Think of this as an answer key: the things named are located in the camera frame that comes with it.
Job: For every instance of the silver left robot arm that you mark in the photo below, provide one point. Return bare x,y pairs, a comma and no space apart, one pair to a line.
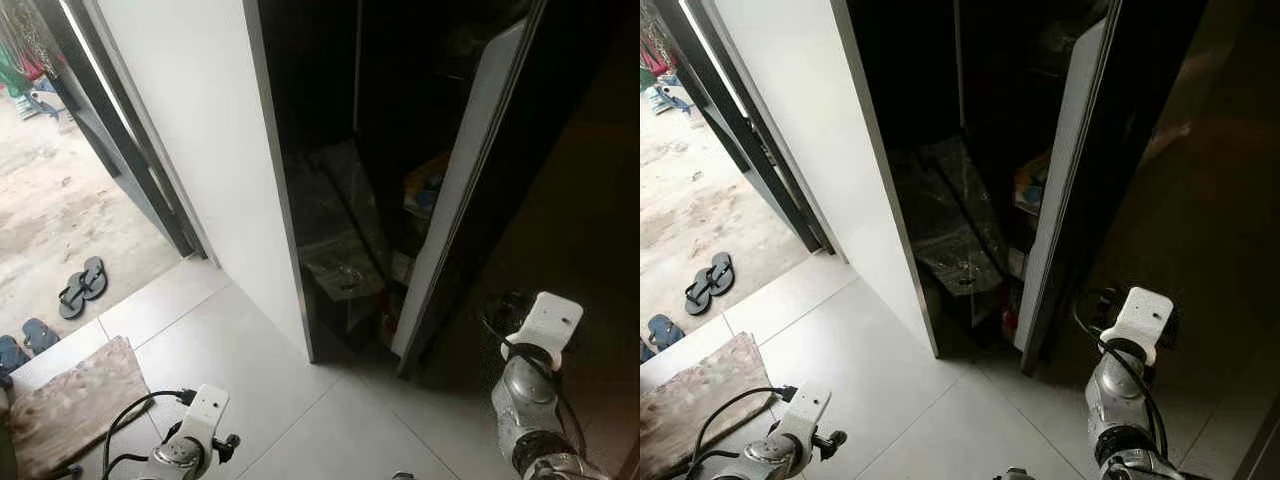
180,460
765,458

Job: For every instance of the black fridge door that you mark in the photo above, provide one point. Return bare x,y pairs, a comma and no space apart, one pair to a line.
1075,180
470,180

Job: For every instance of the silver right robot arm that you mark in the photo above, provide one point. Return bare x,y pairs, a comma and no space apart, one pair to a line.
1115,390
525,400

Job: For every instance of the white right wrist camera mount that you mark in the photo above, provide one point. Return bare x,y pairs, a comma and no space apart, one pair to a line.
1140,320
550,320

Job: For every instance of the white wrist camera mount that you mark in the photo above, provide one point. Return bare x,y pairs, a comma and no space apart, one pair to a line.
205,410
550,320
805,410
1140,320

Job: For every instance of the orange and blue food packet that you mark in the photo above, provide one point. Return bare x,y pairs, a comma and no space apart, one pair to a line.
428,185
1032,183

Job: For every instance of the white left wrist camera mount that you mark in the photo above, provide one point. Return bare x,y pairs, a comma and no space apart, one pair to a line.
805,410
205,410

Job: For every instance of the black metal door frame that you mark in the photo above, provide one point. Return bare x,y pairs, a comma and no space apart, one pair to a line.
130,130
760,130

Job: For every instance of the dark grey flip-flop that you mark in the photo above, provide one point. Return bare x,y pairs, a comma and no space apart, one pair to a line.
722,273
72,297
699,294
95,278

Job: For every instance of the green and red hanging clothes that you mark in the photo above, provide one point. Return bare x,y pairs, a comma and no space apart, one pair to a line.
658,70
20,70

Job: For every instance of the beige patterned door mat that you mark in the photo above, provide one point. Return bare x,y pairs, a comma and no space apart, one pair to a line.
700,390
75,400

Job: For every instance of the blue slipper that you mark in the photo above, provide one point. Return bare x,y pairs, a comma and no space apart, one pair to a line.
12,354
646,352
40,336
666,332

